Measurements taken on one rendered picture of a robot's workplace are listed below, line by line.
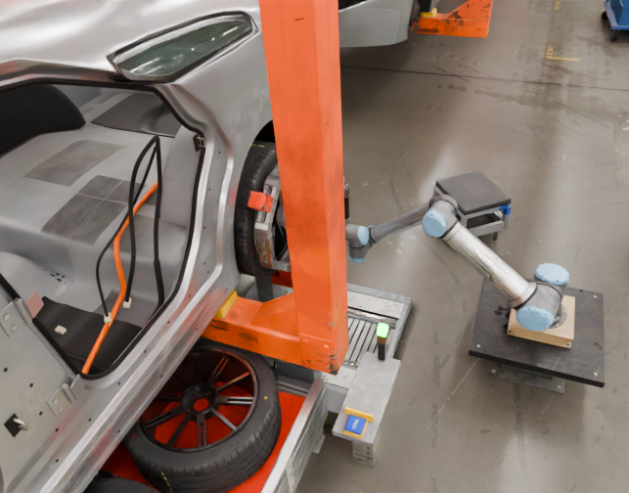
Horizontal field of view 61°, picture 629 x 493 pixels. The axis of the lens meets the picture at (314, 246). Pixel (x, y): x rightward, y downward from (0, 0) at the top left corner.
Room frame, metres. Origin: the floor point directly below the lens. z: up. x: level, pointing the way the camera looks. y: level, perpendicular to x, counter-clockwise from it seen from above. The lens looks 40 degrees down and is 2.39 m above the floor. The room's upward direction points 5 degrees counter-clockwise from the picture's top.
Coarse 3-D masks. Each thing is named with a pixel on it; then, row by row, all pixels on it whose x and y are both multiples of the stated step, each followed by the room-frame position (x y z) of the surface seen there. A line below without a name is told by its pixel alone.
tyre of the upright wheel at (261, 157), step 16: (256, 144) 2.25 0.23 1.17; (272, 144) 2.26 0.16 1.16; (256, 160) 2.10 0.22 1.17; (272, 160) 2.15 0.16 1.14; (256, 176) 2.02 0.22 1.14; (240, 192) 1.98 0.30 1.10; (240, 208) 1.92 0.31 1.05; (240, 224) 1.88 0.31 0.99; (240, 240) 1.86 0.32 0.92; (240, 256) 1.86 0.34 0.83; (256, 256) 1.91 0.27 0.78; (240, 272) 1.94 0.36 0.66; (256, 272) 1.89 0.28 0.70; (272, 272) 2.02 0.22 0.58
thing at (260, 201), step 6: (252, 192) 1.92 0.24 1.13; (252, 198) 1.90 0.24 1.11; (258, 198) 1.90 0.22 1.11; (264, 198) 1.89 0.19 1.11; (270, 198) 1.92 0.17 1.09; (252, 204) 1.88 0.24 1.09; (258, 204) 1.87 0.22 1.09; (264, 204) 1.87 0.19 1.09; (270, 204) 1.92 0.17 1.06; (258, 210) 1.93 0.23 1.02; (264, 210) 1.88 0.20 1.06; (270, 210) 1.91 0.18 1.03
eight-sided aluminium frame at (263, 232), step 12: (276, 168) 2.11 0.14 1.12; (276, 180) 2.01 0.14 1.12; (264, 192) 1.99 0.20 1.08; (276, 192) 1.98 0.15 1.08; (276, 204) 1.97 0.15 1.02; (264, 216) 1.94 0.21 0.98; (264, 228) 1.87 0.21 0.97; (264, 240) 1.91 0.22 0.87; (264, 252) 1.90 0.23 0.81; (288, 252) 2.11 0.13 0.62; (264, 264) 1.88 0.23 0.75; (276, 264) 1.89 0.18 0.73; (288, 264) 2.00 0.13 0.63
